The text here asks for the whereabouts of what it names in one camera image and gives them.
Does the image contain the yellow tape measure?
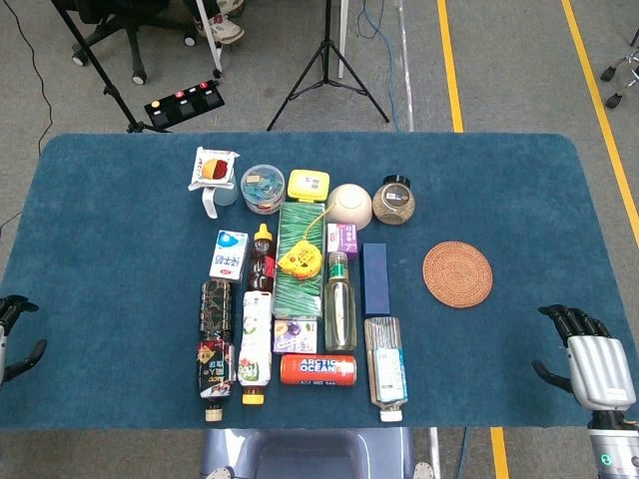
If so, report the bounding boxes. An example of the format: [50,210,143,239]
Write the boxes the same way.
[277,208,329,280]

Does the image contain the blue felt table mat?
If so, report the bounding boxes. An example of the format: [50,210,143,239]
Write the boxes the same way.
[0,132,639,431]

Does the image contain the pale yellow drink bottle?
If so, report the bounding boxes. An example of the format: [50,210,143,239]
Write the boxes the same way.
[323,251,358,352]

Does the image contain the white blue milk carton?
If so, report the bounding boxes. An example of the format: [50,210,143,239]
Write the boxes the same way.
[209,229,250,283]

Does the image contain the white snack packet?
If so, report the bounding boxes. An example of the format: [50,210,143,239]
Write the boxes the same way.
[188,146,241,193]

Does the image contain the round woven coaster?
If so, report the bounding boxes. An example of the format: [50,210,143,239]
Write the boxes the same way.
[422,240,494,309]

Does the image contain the black light stand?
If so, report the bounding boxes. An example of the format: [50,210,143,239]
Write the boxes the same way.
[49,0,174,135]

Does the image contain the purple juice carton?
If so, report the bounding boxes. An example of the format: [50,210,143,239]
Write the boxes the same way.
[272,318,319,355]

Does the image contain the purple white small box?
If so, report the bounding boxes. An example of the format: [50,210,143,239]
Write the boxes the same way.
[326,223,359,261]

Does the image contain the blue floor cable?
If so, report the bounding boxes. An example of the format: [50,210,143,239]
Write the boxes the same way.
[359,0,400,132]

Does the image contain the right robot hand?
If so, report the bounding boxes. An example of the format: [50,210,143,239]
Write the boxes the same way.
[531,304,631,413]

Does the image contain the light blue pitcher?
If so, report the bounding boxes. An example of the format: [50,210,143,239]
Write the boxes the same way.
[202,169,240,220]

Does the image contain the clear tub of clips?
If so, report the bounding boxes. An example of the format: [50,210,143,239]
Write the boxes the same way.
[240,164,287,215]

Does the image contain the black floor cable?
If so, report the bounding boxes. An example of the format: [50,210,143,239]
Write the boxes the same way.
[0,0,54,236]

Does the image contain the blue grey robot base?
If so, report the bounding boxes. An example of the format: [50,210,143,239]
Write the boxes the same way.
[199,427,435,479]

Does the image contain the green patterned flat box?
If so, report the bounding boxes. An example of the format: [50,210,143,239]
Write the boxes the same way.
[272,201,328,319]

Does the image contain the yellow lidded box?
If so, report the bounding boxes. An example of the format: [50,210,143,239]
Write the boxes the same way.
[287,169,331,203]

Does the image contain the beige upturned bowl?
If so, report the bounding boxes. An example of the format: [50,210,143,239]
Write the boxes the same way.
[325,183,373,231]

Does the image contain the glass jar black lid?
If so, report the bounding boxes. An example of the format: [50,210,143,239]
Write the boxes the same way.
[371,174,416,226]

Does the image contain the black coffee bottle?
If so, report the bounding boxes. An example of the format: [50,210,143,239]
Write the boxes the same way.
[195,279,237,423]

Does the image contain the black foot pedal box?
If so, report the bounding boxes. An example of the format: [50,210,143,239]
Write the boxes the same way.
[144,79,226,129]

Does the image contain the white pole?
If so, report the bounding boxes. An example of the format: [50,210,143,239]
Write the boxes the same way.
[337,0,349,80]
[194,0,225,80]

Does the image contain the black office chair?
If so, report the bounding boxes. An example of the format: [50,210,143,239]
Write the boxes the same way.
[69,0,199,85]

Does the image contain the black tripod stand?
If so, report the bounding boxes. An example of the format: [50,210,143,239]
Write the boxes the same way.
[266,0,390,132]

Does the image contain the white label juice bottle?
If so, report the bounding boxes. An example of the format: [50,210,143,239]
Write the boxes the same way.
[237,290,274,406]

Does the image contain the navy blue long box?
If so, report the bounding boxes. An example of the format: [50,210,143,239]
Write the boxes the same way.
[359,242,391,316]

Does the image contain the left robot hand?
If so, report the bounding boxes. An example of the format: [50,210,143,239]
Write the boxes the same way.
[0,294,49,385]

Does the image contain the clear square bottle white cap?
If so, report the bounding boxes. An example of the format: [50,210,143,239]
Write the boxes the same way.
[363,316,409,423]

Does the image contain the orange Arctic Ocean can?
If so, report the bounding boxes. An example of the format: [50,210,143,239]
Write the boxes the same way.
[280,353,358,387]

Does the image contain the wheeled stool base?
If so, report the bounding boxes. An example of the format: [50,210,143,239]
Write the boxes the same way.
[600,27,639,110]

